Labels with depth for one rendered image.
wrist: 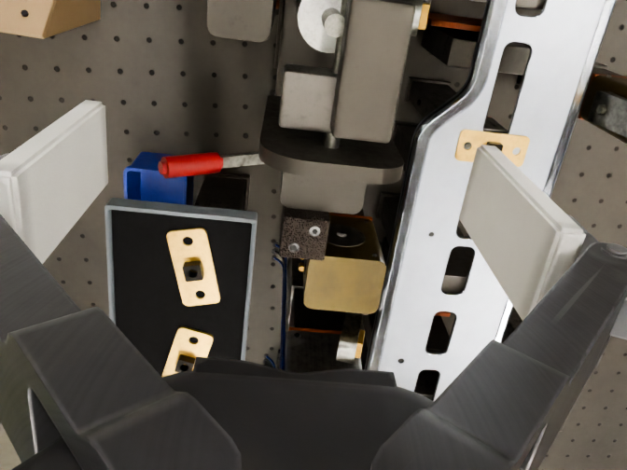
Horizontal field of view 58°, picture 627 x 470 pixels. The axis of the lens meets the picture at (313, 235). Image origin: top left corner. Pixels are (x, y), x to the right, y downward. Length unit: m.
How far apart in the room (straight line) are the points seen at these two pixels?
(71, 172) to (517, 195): 0.13
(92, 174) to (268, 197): 0.83
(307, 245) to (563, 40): 0.36
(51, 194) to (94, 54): 0.84
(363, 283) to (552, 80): 0.31
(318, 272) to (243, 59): 0.43
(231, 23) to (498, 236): 0.43
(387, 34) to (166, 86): 0.58
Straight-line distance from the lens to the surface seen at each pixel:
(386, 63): 0.47
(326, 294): 0.67
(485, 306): 0.82
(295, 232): 0.60
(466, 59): 0.81
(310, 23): 0.54
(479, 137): 0.70
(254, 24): 0.57
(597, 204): 1.17
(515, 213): 0.17
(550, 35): 0.70
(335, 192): 0.61
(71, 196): 0.18
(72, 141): 0.18
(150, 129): 1.01
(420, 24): 0.57
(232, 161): 0.56
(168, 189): 1.04
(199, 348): 0.61
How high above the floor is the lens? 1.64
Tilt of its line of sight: 63 degrees down
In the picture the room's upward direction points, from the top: 176 degrees clockwise
